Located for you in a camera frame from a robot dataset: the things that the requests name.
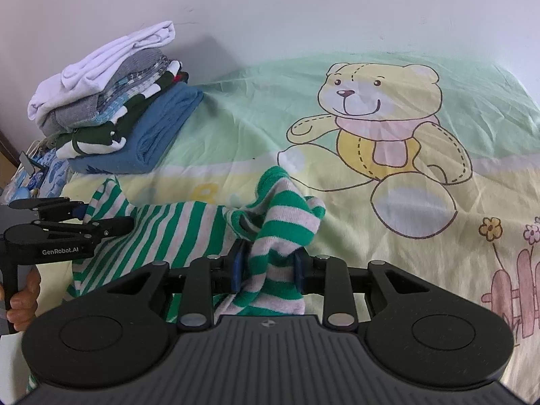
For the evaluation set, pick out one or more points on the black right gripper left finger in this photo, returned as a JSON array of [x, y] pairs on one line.
[[229, 271]]

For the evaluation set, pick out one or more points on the dark green white folded garment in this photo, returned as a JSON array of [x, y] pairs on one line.
[[112, 136]]

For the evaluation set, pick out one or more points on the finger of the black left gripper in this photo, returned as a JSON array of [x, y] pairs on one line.
[[52, 207], [102, 228]]

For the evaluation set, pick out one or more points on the blue patterned storage bag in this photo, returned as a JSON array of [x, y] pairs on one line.
[[40, 174]]

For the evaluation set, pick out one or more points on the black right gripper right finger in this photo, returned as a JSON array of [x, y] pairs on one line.
[[309, 273]]

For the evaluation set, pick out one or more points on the person's left hand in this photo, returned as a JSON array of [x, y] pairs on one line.
[[24, 304]]

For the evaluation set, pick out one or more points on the green white striped garment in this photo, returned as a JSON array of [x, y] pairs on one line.
[[280, 221]]

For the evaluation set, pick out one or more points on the teddy bear bed sheet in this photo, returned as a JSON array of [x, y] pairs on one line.
[[431, 165]]

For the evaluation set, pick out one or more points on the blue folded garment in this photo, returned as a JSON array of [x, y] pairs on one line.
[[148, 141]]

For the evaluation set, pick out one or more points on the grey folded garment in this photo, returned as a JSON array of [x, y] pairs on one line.
[[134, 74]]

